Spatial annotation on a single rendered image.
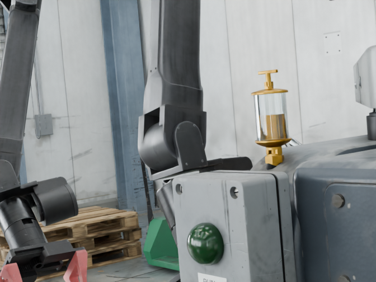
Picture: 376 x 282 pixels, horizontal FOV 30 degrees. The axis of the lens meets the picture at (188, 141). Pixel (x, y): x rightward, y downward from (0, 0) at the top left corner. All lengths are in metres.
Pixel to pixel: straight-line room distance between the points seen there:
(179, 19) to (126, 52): 8.23
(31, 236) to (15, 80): 0.30
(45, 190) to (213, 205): 0.73
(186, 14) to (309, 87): 6.42
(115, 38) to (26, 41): 8.12
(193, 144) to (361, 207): 0.38
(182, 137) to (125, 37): 8.33
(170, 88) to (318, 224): 0.37
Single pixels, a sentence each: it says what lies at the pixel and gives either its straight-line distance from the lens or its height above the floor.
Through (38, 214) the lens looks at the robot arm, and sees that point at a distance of 1.19.
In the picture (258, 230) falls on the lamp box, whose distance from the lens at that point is 0.47.
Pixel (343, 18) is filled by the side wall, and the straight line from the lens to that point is 7.00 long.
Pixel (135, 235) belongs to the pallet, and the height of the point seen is 0.20.
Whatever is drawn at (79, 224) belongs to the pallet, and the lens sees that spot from 6.25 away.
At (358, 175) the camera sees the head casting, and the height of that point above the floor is 1.33.
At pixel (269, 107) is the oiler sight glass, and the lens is 0.54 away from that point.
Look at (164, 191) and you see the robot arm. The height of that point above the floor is 1.28.
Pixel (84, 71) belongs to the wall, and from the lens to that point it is 9.26.
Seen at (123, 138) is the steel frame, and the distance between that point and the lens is 9.42.
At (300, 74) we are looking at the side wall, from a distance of 7.35.
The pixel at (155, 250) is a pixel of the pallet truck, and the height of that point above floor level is 0.15.
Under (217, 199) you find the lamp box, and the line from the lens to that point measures 0.48.
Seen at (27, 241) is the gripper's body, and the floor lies 1.19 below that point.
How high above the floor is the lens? 1.38
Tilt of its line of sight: 3 degrees down
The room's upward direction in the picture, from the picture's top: 5 degrees counter-clockwise
